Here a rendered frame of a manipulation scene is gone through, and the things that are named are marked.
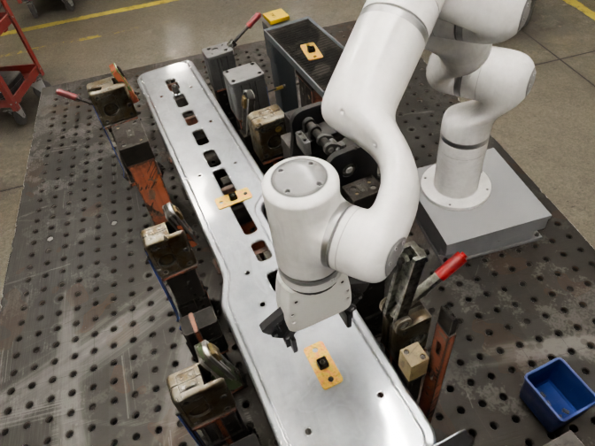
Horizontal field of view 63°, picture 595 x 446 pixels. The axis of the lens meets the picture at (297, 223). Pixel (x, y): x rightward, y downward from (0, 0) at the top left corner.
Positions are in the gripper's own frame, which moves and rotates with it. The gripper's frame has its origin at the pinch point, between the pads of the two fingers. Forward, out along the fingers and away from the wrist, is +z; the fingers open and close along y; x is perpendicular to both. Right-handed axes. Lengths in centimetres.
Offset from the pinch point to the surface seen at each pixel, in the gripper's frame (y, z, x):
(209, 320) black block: 15.1, 12.9, -18.3
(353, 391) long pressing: -2.4, 11.9, 6.5
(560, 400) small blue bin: -47, 42, 17
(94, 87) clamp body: 22, 6, -105
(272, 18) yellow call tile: -32, -4, -94
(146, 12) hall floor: -26, 113, -414
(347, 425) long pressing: 1.1, 11.9, 10.9
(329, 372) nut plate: -0.4, 11.6, 1.9
